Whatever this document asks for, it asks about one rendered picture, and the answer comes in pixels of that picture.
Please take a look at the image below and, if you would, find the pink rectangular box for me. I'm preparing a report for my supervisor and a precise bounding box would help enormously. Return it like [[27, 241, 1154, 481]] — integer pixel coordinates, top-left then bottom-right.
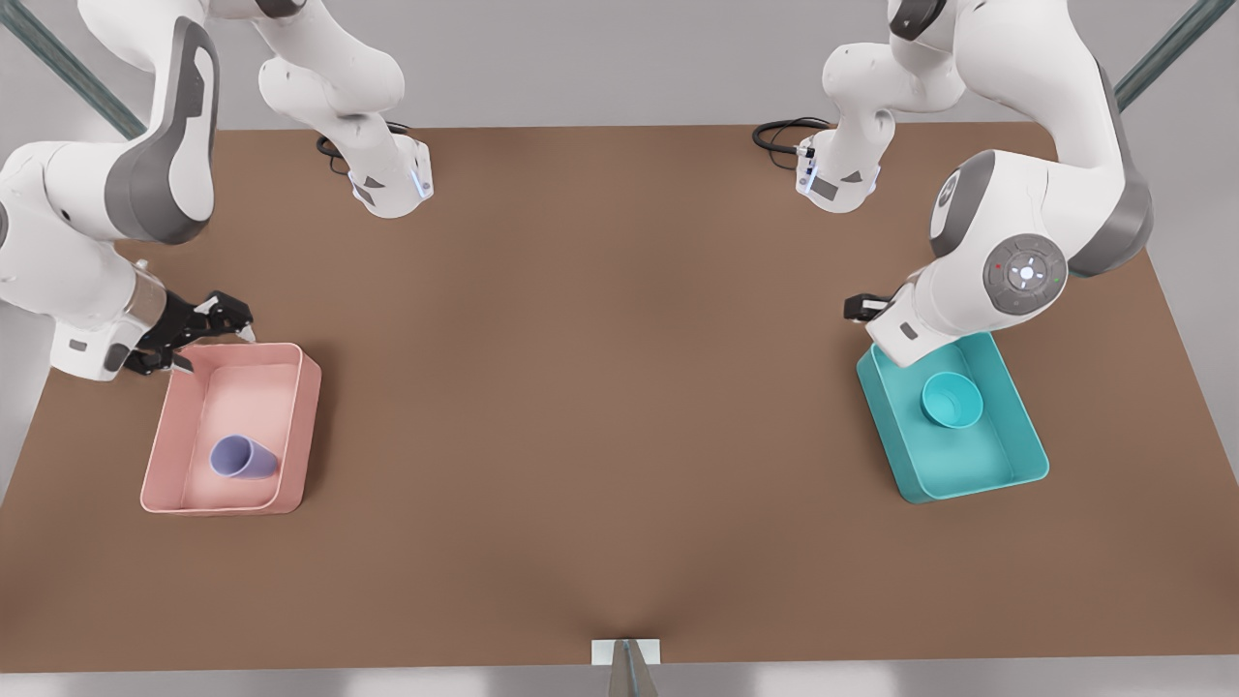
[[140, 342, 322, 515]]

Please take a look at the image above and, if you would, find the lavender cup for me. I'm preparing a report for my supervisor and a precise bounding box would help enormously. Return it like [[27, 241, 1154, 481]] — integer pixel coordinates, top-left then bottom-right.
[[210, 435, 280, 480]]

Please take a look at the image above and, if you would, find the teal bowl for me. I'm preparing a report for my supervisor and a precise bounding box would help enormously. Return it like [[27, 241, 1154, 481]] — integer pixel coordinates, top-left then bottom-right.
[[921, 372, 984, 430]]

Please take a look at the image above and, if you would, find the teal rectangular box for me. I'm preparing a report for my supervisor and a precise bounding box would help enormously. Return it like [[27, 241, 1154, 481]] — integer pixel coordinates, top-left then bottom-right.
[[857, 331, 1050, 504]]

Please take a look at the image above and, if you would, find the black cable loop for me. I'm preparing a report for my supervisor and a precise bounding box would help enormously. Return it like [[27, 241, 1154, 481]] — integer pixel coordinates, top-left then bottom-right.
[[753, 117, 835, 172], [317, 122, 411, 177]]

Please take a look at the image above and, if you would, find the silver frame post with foot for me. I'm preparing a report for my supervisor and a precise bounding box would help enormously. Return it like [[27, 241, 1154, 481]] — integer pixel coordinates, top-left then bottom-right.
[[591, 638, 662, 697]]

